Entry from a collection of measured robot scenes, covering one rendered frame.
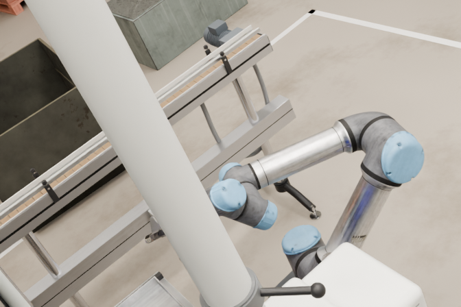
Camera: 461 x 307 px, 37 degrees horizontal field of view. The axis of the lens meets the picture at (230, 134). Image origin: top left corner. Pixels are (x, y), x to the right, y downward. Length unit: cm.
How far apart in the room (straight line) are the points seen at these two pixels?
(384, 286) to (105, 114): 58
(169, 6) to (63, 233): 195
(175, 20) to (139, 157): 459
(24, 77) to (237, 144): 211
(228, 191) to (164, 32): 376
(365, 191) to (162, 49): 368
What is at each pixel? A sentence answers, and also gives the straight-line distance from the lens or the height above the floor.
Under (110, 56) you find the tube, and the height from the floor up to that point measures 213.
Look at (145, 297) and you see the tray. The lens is 230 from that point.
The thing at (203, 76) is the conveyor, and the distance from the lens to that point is 310.
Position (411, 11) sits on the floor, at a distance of 489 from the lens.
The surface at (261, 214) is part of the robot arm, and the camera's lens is 171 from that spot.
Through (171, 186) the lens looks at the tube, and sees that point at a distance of 81.
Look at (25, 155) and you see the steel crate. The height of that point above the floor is 53.
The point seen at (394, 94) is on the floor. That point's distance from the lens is 415.
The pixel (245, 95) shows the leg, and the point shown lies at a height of 71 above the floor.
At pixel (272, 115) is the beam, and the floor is 53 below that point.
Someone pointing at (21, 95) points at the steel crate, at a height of 43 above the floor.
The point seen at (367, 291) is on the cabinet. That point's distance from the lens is 115.
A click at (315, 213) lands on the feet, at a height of 2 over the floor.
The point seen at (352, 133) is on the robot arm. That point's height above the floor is 129.
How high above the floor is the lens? 243
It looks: 34 degrees down
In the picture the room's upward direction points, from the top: 25 degrees counter-clockwise
